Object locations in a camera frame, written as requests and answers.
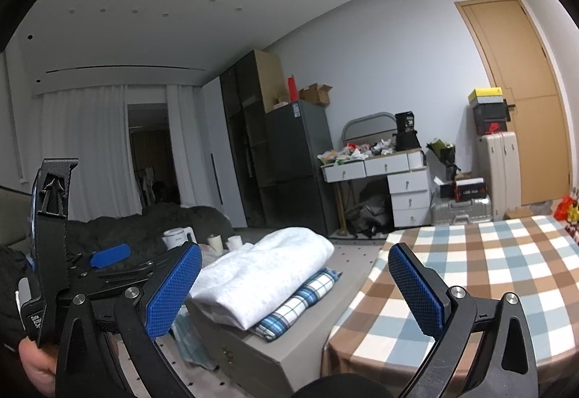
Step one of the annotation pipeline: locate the white desk with drawers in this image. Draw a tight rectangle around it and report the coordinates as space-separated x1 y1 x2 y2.
320 150 432 229

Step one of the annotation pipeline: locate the white curtain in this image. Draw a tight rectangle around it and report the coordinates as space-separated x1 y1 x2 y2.
165 83 204 209
41 83 141 222

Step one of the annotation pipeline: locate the open cardboard box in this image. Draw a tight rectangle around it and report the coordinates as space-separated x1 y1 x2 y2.
299 83 333 106

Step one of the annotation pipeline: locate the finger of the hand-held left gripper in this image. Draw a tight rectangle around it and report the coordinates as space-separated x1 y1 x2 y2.
68 245 168 290

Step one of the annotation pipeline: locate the blue plaid cloth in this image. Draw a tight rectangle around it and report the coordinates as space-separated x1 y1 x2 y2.
251 268 343 342

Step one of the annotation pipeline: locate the dark grey refrigerator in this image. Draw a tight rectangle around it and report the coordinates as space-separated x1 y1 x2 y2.
265 99 340 236

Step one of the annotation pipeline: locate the white lid shoe box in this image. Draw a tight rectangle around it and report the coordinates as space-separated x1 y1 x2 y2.
433 176 457 198

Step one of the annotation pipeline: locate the brown blue checked blanket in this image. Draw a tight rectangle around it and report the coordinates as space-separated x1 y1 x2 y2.
322 214 579 398

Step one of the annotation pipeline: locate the light brown door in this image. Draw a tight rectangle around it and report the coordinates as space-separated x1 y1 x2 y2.
455 0 573 206

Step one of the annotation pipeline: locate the black bag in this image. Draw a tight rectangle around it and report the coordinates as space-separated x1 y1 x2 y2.
346 181 394 238

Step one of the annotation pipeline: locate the dark grey duvet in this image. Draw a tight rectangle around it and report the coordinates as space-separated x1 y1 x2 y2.
68 203 233 263

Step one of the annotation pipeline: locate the tall dark wardrobe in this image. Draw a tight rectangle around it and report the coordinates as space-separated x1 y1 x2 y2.
219 49 286 229

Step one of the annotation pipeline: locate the light blue striped cloth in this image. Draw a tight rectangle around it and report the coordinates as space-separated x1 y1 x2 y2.
174 312 218 369

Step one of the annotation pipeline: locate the silver suitcase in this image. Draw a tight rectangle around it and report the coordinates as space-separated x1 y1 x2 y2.
430 194 493 227

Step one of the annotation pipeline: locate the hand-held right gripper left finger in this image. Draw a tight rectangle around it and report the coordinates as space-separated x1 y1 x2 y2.
54 240 203 398

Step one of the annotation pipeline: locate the red plastic bag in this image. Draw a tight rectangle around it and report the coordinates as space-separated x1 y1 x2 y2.
554 195 575 222

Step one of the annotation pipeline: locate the light grey sweatshirt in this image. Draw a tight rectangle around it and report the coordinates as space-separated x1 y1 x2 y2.
186 227 335 331

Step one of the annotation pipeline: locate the white kettle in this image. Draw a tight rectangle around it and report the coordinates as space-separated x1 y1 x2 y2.
163 227 197 250

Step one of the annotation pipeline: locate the grey storage bench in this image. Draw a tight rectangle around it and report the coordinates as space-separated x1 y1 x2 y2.
185 239 385 396

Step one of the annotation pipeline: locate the yellow lid shoe box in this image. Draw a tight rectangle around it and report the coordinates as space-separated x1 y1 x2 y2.
467 87 504 105

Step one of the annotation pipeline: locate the beige suitcase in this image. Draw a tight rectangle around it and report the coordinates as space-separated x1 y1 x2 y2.
475 132 519 222

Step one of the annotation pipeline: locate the pile of desk clutter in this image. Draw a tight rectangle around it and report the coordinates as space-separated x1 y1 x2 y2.
319 138 396 163

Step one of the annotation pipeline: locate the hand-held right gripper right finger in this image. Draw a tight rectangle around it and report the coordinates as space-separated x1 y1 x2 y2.
388 243 539 398

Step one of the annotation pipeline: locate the black appliance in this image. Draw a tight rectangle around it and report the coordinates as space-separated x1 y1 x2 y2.
394 110 421 151

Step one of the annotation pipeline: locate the grey arched mirror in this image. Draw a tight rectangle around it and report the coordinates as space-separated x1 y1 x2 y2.
341 112 396 145

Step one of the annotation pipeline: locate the black red shoe box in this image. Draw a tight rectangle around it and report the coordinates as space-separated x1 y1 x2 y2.
455 178 487 201

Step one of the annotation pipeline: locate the red logo shoe box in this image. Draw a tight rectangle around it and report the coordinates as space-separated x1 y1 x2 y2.
474 120 511 136

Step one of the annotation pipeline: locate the person's left hand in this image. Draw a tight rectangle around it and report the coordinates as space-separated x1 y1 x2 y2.
18 341 57 394

